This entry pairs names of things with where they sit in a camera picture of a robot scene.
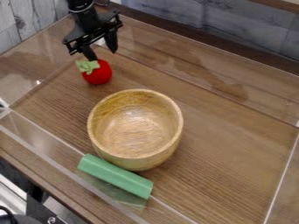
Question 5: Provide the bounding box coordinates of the wooden bowl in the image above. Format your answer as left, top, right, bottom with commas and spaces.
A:
86, 88, 182, 172

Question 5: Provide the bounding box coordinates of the black metal mount bracket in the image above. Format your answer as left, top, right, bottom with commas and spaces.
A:
25, 195, 65, 224

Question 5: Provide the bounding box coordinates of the clear acrylic tray enclosure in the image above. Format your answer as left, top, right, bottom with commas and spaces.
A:
0, 18, 299, 224

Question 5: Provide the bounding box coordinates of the black cable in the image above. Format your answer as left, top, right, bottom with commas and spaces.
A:
0, 205, 15, 224

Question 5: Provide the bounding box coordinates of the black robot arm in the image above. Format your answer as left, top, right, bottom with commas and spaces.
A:
61, 0, 122, 61

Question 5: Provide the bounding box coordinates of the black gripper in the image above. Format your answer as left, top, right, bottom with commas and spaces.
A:
61, 9, 122, 61

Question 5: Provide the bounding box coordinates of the red plush fruit green leaf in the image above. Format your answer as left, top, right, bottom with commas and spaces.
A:
74, 59, 111, 85

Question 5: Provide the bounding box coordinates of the green rectangular block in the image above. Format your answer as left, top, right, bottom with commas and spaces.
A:
77, 154, 154, 200

